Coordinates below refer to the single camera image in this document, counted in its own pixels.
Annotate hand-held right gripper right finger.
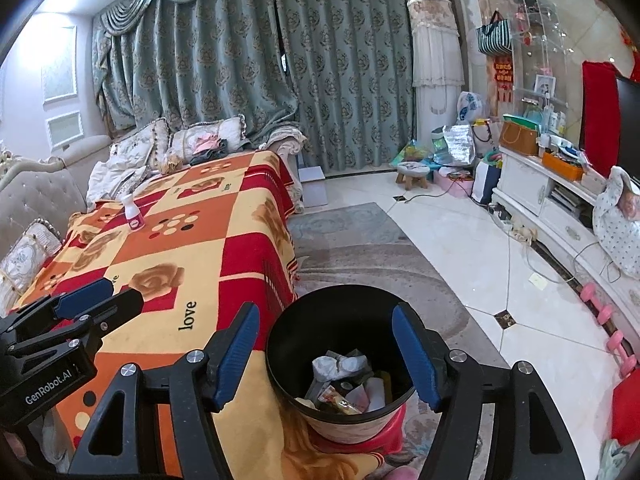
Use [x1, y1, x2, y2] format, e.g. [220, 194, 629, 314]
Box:
[391, 301, 581, 480]

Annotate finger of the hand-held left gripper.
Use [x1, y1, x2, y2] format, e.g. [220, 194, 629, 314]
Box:
[0, 277, 115, 346]
[7, 287, 146, 359]

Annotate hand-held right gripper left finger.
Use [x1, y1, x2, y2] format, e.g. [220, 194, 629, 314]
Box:
[75, 301, 262, 480]

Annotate black trash bin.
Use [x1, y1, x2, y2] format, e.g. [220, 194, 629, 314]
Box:
[265, 284, 418, 443]

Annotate white bolster pillow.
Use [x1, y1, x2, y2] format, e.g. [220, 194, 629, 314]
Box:
[0, 220, 63, 311]

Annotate white bottle pink label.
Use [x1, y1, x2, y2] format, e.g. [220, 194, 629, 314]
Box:
[120, 194, 146, 232]

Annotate printed red orange blanket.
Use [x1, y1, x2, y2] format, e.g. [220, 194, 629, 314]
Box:
[15, 150, 301, 478]

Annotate grey tufted sofa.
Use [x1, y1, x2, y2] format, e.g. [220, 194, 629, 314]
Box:
[0, 135, 166, 281]

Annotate white crumpled quilt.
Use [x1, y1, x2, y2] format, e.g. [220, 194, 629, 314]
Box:
[87, 160, 151, 211]

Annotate grey patterned rug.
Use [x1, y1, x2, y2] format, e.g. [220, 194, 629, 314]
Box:
[287, 202, 506, 480]

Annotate beige frilled cushion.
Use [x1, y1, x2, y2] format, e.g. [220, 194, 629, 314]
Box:
[170, 115, 248, 163]
[109, 119, 171, 171]

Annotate white power strip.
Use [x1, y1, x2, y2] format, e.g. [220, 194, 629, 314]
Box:
[492, 205, 536, 243]

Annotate pink storage box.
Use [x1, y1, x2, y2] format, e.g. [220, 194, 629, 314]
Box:
[434, 167, 475, 198]

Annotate pile of folded clothes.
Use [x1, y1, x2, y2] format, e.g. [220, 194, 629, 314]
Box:
[189, 132, 230, 165]

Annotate small wooden stool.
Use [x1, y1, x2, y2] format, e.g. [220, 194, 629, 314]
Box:
[395, 161, 432, 190]

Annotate white shopping bag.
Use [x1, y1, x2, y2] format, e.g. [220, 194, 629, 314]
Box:
[472, 160, 501, 206]

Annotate pink dumbbells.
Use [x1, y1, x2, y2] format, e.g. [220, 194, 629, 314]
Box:
[580, 282, 640, 381]

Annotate white television cabinet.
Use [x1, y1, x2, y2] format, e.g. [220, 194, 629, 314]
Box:
[492, 145, 640, 331]

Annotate silver insulated bag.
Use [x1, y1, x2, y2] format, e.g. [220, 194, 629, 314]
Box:
[442, 125, 476, 167]

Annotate orange box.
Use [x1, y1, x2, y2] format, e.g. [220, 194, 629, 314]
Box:
[541, 151, 586, 182]

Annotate white dotted cloth bundle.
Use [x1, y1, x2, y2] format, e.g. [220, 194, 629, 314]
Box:
[592, 166, 640, 278]

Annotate brown paper bag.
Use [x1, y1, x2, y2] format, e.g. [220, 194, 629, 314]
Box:
[500, 115, 541, 156]

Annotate white plastic bag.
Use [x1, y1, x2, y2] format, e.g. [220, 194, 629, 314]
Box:
[456, 91, 488, 126]

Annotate green patterned curtains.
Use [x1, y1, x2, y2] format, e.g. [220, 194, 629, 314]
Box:
[92, 0, 456, 176]

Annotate red hanging ornament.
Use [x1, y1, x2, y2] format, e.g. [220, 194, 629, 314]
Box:
[492, 55, 516, 106]

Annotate lace covered air conditioner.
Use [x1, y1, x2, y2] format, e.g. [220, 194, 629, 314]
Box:
[407, 0, 466, 126]

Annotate red cloth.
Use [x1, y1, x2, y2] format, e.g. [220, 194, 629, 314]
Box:
[580, 60, 621, 163]

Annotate black television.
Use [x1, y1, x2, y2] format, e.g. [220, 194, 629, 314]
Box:
[612, 72, 640, 181]

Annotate striped tote bag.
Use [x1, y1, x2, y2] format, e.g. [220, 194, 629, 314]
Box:
[476, 10, 513, 55]

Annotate glass display shelf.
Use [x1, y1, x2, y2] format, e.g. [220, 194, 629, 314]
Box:
[497, 0, 571, 126]

